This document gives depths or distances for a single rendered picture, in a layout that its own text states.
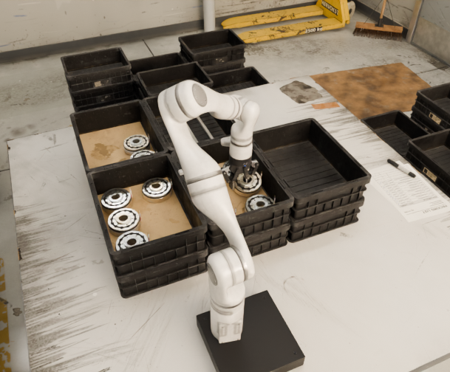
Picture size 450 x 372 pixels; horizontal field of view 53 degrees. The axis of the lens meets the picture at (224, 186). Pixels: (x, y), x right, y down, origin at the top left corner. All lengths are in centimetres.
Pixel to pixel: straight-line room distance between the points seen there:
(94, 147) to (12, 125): 193
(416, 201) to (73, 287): 131
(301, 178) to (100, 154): 79
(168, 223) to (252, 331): 45
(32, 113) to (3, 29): 105
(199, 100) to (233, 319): 58
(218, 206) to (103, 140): 95
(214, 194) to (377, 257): 78
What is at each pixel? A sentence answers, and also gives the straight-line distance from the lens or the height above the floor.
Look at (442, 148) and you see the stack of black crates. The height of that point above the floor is 38.
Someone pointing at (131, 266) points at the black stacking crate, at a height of 85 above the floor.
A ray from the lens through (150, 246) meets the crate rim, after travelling 134.
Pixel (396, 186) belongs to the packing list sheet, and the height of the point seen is 70.
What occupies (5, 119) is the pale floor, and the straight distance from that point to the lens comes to 387.
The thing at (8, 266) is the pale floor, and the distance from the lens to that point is 271.
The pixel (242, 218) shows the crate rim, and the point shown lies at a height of 92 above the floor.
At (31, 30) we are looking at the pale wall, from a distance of 465.
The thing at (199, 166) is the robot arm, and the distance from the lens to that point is 107.
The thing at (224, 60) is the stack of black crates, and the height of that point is 51.
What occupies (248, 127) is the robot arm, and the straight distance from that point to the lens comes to 138.
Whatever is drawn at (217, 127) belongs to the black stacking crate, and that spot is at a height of 83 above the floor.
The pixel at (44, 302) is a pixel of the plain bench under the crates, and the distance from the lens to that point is 158.
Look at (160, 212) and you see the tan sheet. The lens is 156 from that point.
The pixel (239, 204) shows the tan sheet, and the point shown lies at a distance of 157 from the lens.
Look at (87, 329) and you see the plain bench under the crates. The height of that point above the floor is 70.
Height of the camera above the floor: 193
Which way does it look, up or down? 42 degrees down
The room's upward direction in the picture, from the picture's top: straight up
